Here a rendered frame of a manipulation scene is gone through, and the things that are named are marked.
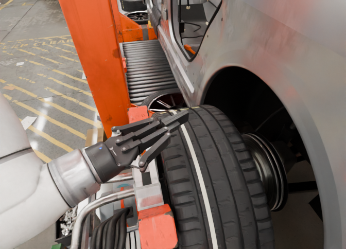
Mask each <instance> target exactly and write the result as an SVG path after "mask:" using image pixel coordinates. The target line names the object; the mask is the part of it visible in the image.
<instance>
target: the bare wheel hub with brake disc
mask: <svg viewBox="0 0 346 249"><path fill-rule="evenodd" d="M241 136H242V137H243V139H244V141H245V144H246V145H247V146H248V148H249V151H250V153H251V155H252V157H253V161H255V164H256V166H257V170H258V171H259V174H260V176H261V181H262V182H263V185H264V189H265V194H266V195H267V199H268V204H269V207H270V210H275V209H277V208H278V207H279V206H280V205H281V203H282V200H283V197H284V182H283V176H282V173H281V169H280V166H279V163H278V161H277V160H276V157H275V156H274V154H273V152H272V151H271V149H270V148H269V146H268V145H267V144H266V143H265V142H264V141H263V140H262V139H261V138H260V137H258V136H257V135H254V134H250V133H249V134H243V135H241Z"/></svg>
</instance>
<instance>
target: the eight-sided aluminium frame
mask: <svg viewBox="0 0 346 249"><path fill-rule="evenodd" d="M139 157H142V155H141V154H140V155H138V157H137V159H138V158H139ZM137 159H136V160H137ZM149 171H150V177H151V182H152V184H150V185H145V186H143V179H142V173H141V172H140V170H139V169H136V168H134V177H135V187H136V188H135V197H136V204H137V210H138V211H140V210H144V209H149V208H153V207H157V206H161V205H164V201H163V196H162V190H161V184H160V183H159V180H158V175H157V170H156V167H155V162H154V159H153V160H152V161H151V162H150V163H149Z"/></svg>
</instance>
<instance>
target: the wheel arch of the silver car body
mask: <svg viewBox="0 0 346 249"><path fill-rule="evenodd" d="M205 104H208V105H212V106H214V107H216V108H218V109H220V110H221V111H222V112H223V113H225V115H226V116H227V117H228V118H229V119H230V120H231V121H232V122H237V121H246V122H248V123H249V124H250V125H251V127H252V128H253V129H254V130H255V129H256V128H257V127H258V126H260V125H261V124H262V123H263V122H264V121H265V120H266V119H267V118H268V117H269V116H270V115H271V114H273V113H274V112H275V111H277V110H278V109H280V108H281V107H283V106H284V107H285V108H284V109H282V110H281V111H279V112H278V113H276V114H275V115H274V116H273V117H271V118H270V119H269V120H268V121H267V122H266V123H265V124H264V125H263V126H262V127H261V128H260V129H259V130H258V131H257V132H258V133H259V134H261V135H263V136H264V137H265V138H267V139H268V140H269V142H272V140H273V138H274V136H275V135H276V134H281V130H282V128H283V126H284V124H286V123H288V122H291V123H292V122H294V124H295V126H296V128H297V130H298V132H299V134H298V135H297V137H296V138H293V139H292V140H291V141H290V142H291V143H292V144H293V146H294V147H295V148H296V149H297V150H298V151H299V152H300V154H301V155H302V156H303V157H304V158H305V159H306V160H307V162H308V163H309V164H310V165H311V166H312V169H313V172H314V176H315V179H316V183H317V187H318V192H319V194H318V195H317V196H316V197H314V198H313V199H312V200H311V201H310V202H309V204H310V206H311V207H312V208H313V210H314V211H315V213H316V214H317V215H318V217H319V218H320V219H321V221H322V222H323V249H326V246H327V238H326V221H325V212H324V205H323V199H322V194H321V189H320V185H319V181H318V178H317V174H316V171H315V167H314V164H313V161H312V158H311V155H310V153H309V150H308V147H307V145H306V143H305V140H304V138H303V136H302V133H301V131H300V129H299V127H298V125H297V123H296V121H295V120H294V118H293V116H292V114H291V112H290V111H289V109H288V107H287V106H286V104H285V103H284V101H283V100H282V99H281V97H280V96H279V95H278V93H277V92H276V91H275V90H274V88H273V87H272V86H271V85H270V84H269V83H268V82H267V81H266V80H265V79H264V78H263V77H262V76H261V75H259V74H258V73H257V72H255V71H254V70H252V69H250V68H248V67H246V66H244V65H241V64H237V63H228V64H224V65H221V66H219V67H218V68H216V69H215V70H214V71H213V72H212V73H211V74H210V75H209V77H208V78H207V80H206V82H205V84H204V86H203V89H202V91H201V94H200V98H199V103H198V105H205Z"/></svg>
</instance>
